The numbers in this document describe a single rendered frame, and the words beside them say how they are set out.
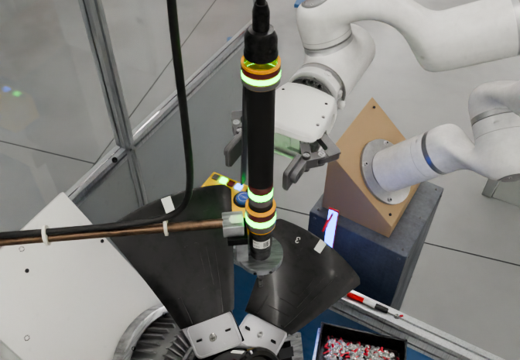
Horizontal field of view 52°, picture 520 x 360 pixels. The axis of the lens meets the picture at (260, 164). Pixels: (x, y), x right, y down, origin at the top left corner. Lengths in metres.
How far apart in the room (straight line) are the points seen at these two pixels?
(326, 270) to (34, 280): 0.57
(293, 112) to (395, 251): 0.86
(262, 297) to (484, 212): 2.04
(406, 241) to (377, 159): 0.24
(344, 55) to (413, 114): 2.64
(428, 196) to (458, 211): 1.27
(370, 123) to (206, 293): 0.80
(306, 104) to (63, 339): 0.64
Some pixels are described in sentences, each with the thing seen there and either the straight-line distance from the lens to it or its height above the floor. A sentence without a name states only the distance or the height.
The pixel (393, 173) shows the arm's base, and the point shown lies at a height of 1.12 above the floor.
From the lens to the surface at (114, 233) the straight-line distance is 0.79.
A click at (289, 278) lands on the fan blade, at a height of 1.19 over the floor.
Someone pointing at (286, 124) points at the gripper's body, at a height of 1.67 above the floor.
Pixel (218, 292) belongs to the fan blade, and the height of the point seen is 1.31.
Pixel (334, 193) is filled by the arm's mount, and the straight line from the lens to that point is 1.53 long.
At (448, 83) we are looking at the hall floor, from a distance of 3.77.
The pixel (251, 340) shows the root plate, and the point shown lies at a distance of 1.08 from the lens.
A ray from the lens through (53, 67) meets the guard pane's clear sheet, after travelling 1.40.
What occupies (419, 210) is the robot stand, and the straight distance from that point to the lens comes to 1.65.
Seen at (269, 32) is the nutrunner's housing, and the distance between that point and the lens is 0.56.
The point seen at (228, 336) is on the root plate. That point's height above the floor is 1.25.
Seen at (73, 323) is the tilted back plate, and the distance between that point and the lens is 1.11.
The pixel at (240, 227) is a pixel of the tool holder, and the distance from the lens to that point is 0.77.
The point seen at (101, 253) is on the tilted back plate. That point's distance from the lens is 1.13.
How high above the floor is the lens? 2.15
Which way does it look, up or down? 46 degrees down
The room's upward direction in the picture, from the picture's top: straight up
